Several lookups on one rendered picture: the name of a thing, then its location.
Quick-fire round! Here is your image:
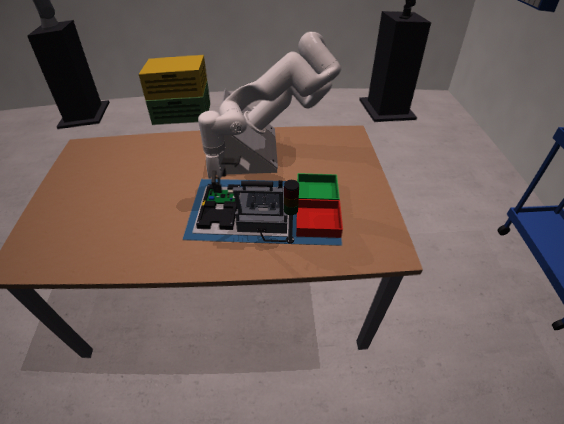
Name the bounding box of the green circuit board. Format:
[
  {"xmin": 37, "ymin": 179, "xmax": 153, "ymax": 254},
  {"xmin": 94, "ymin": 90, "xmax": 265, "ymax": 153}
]
[{"xmin": 207, "ymin": 190, "xmax": 235, "ymax": 203}]

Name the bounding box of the green bin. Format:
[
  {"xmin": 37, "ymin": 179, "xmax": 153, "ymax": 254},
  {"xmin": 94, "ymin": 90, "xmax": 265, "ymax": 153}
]
[{"xmin": 297, "ymin": 173, "xmax": 340, "ymax": 200}]

